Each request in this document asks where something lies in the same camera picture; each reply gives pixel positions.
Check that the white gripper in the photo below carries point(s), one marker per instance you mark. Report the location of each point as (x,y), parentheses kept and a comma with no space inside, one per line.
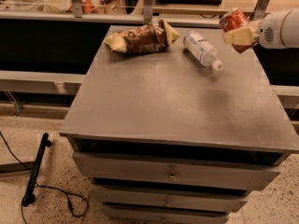
(268,32)

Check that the red coke can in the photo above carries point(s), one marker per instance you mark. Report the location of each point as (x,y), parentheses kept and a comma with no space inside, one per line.
(234,19)

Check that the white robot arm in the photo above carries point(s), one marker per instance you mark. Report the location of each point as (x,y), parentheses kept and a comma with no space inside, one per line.
(289,30)

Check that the brown chip bag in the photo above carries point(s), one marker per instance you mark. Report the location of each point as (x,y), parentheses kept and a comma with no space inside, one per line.
(152,37)

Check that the clear plastic water bottle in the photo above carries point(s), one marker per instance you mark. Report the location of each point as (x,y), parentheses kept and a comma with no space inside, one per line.
(202,50)

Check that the top cabinet drawer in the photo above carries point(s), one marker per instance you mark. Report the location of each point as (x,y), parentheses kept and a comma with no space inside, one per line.
(214,174)

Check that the cabinet drawer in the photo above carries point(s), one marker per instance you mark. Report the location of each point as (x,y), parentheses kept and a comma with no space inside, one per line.
(163,215)
(167,198)
(214,174)

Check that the grey drawer cabinet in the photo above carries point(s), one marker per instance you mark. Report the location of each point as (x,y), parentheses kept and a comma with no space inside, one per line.
(167,105)

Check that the grey metal railing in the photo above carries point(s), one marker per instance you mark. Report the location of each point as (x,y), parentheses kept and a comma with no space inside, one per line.
(132,12)

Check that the middle cabinet drawer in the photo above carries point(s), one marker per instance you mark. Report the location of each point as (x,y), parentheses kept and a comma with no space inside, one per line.
(167,198)

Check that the bottom cabinet drawer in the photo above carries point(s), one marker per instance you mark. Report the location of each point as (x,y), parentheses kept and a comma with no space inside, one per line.
(163,215)

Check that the black floor stand bar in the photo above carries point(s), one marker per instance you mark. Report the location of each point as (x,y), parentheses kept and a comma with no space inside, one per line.
(29,196)

